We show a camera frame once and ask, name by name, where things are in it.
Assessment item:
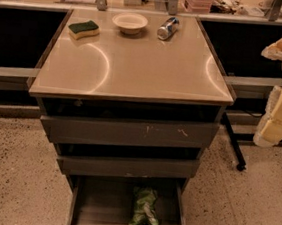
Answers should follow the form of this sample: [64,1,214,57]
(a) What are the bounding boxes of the green rice chip bag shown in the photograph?
[128,186,160,225]

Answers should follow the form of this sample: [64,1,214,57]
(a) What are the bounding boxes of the middle grey drawer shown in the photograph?
[57,156,200,179]

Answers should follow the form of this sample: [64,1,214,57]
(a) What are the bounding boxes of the grey drawer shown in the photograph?
[57,156,200,179]
[67,176,186,225]
[41,115,219,148]

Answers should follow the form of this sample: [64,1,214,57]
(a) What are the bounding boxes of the grey drawer cabinet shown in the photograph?
[15,0,243,225]

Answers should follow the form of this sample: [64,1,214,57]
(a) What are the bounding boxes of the bottom grey drawer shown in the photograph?
[67,176,186,225]

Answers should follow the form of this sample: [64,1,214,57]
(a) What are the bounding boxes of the top grey drawer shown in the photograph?
[41,115,219,148]

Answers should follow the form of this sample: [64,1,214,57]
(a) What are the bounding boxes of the pink stacked containers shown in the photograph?
[182,0,213,14]

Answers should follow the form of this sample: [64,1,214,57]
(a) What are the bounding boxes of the silver drink can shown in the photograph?
[157,16,180,41]

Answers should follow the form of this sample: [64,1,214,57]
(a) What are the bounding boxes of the white paper bowl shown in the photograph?
[112,12,148,35]

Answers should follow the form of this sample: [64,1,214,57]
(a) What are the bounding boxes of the green yellow sponge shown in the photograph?
[68,21,100,40]

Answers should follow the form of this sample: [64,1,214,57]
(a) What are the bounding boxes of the black table leg frame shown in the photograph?
[221,112,282,171]

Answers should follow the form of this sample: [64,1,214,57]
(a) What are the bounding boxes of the metal shelf post right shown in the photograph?
[267,0,282,22]

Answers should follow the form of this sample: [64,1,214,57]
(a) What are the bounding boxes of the metal shelf post middle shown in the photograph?
[167,0,178,15]

